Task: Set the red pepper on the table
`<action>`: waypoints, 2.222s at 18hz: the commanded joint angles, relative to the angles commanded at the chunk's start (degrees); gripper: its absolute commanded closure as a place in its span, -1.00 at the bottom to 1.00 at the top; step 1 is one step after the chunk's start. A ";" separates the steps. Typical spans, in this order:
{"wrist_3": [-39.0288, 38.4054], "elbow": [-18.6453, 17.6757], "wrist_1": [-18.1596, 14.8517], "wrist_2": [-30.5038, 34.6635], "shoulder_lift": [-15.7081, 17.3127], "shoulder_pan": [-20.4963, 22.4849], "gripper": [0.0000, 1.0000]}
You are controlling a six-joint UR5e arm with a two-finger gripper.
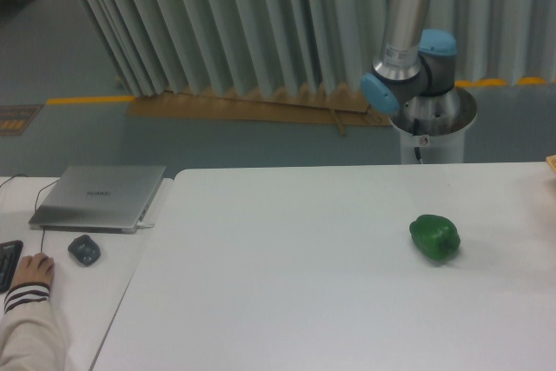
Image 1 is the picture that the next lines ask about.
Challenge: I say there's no brown cardboard sheet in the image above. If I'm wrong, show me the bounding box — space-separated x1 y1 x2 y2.
127 83 391 136

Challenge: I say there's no black laptop cable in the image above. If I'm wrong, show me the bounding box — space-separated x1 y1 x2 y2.
0 174 62 255

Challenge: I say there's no silver closed laptop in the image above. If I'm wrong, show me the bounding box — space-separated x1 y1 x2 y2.
29 165 166 233

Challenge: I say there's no cream sleeve forearm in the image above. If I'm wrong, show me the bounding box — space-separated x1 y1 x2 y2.
1 282 66 370

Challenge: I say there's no black keyboard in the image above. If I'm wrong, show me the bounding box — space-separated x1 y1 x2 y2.
0 240 23 294

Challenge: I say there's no wooden board corner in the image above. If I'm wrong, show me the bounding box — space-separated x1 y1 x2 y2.
546 155 556 174

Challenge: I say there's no white usb plug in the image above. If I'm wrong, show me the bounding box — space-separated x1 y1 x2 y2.
136 222 155 229

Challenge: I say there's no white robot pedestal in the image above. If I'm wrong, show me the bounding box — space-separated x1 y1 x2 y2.
390 117 477 164

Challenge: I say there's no pale green folding curtain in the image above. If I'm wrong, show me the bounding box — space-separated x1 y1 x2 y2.
79 0 555 97

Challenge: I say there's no green bell pepper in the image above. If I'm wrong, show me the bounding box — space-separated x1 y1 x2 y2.
409 214 461 262

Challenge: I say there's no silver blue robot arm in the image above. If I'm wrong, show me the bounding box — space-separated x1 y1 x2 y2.
361 0 555 136

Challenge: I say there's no person's hand on mouse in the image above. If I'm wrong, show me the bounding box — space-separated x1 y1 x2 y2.
10 253 55 289

